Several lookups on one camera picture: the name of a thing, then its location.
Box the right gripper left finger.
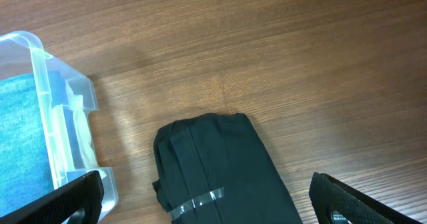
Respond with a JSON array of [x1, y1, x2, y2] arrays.
[[1, 171, 104, 224]]

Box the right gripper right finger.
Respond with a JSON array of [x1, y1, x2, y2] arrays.
[[309, 172, 420, 224]]

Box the cream cloth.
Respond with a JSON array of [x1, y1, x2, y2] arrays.
[[65, 81, 107, 179]]

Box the blue denim jeans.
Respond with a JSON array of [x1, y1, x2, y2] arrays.
[[0, 70, 83, 218]]

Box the black garment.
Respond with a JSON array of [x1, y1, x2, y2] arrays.
[[153, 113, 302, 224]]

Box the clear plastic storage container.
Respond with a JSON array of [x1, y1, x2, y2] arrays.
[[1, 31, 118, 216]]

